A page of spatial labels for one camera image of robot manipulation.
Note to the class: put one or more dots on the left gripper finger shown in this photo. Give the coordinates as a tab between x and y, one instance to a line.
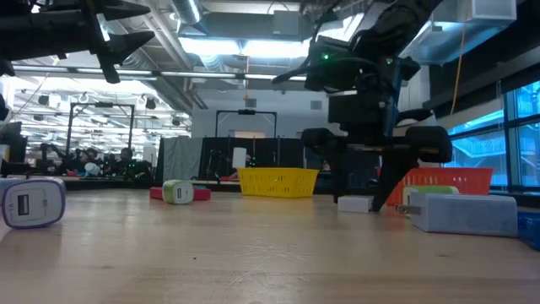
122	12
126	42

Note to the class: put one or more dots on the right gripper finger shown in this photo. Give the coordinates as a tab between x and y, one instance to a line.
430	143
320	138

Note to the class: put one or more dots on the green white USB charger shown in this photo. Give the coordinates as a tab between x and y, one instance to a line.
178	193
430	189

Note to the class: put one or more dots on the blue pocket calculator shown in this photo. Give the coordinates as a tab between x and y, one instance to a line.
530	230

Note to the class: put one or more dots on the purple white USB charger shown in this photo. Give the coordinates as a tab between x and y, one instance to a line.
34	202

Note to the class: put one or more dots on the orange plastic basket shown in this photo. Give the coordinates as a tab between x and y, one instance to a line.
464	179

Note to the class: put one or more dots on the black partition panel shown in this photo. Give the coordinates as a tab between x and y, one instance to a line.
363	173
270	152

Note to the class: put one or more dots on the yellow plastic basket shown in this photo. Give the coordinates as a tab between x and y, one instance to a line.
278	182

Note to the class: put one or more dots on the long linear ceiling light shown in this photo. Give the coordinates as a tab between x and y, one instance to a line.
190	74

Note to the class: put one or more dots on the white paper roll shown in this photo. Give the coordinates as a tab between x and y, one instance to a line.
239	157

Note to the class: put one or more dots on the blue lit window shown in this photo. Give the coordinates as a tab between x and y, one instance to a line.
523	143

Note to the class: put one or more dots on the bright ceiling light panel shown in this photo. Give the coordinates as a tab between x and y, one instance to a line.
219	46

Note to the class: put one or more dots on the grey ceiling box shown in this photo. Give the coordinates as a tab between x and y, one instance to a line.
287	23

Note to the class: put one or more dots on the grey cloth cover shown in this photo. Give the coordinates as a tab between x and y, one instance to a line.
179	158

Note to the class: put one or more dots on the background robot station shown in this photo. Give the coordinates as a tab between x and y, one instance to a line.
55	157

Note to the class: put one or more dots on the white ceiling ventilation box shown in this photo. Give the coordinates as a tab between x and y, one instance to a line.
491	10

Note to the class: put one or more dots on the large silver spiral duct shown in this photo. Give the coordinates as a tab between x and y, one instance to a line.
139	61

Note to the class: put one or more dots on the grey wall vent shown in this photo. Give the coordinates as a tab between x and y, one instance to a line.
250	103
316	105

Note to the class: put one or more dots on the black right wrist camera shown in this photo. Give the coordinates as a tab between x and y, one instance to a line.
333	67

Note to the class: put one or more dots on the small silver spiral duct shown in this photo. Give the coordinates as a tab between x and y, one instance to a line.
187	10

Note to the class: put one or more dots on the black metal gantry frame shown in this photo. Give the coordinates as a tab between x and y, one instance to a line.
246	112
101	104

